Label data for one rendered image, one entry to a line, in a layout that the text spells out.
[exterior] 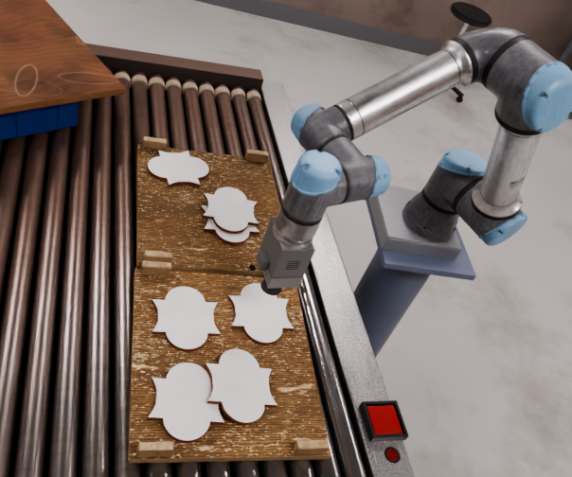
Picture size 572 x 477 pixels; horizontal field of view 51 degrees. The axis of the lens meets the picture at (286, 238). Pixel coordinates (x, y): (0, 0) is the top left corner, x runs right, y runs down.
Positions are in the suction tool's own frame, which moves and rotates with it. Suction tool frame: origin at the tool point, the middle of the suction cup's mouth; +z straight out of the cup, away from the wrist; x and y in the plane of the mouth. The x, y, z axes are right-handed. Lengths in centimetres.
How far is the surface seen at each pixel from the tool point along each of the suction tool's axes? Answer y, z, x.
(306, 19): -330, 97, 144
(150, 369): 10.8, 9.0, -23.9
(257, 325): 3.3, 8.0, -1.8
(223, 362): 12.0, 7.0, -10.7
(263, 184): -41.1, 9.0, 11.5
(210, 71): -91, 8, 7
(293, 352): 9.7, 9.0, 4.5
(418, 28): -313, 84, 228
